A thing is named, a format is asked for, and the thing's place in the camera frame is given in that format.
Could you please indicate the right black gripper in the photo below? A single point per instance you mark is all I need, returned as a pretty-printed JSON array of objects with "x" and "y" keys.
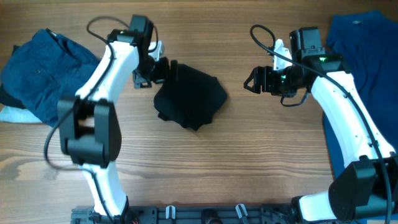
[{"x": 266, "y": 73}]

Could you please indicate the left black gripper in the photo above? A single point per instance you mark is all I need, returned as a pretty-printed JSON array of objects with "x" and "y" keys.
[{"x": 163, "y": 75}]

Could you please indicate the black polo shirt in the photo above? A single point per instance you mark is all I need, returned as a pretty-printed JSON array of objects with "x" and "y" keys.
[{"x": 189, "y": 97}]

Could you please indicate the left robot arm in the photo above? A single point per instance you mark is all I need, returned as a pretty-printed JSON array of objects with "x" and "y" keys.
[{"x": 88, "y": 124}]

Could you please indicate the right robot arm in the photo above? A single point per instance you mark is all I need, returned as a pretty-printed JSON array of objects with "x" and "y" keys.
[{"x": 367, "y": 187}]

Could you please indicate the folded navy blue shorts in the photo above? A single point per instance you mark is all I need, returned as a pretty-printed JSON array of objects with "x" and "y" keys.
[{"x": 43, "y": 70}]

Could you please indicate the blue polo shirt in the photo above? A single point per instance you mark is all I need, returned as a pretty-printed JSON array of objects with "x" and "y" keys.
[{"x": 368, "y": 42}]

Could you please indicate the folded black garment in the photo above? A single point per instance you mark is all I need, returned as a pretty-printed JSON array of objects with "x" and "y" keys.
[{"x": 6, "y": 98}]

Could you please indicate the folded white garment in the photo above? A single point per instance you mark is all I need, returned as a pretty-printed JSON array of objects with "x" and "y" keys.
[{"x": 17, "y": 115}]

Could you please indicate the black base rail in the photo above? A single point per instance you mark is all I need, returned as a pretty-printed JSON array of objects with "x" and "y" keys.
[{"x": 264, "y": 214}]

